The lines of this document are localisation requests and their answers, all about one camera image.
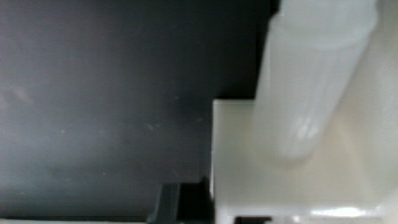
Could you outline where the white chair seat part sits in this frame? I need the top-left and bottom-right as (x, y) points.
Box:
(211, 0), (398, 224)

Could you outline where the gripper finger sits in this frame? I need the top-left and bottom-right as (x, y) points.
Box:
(146, 178), (215, 224)

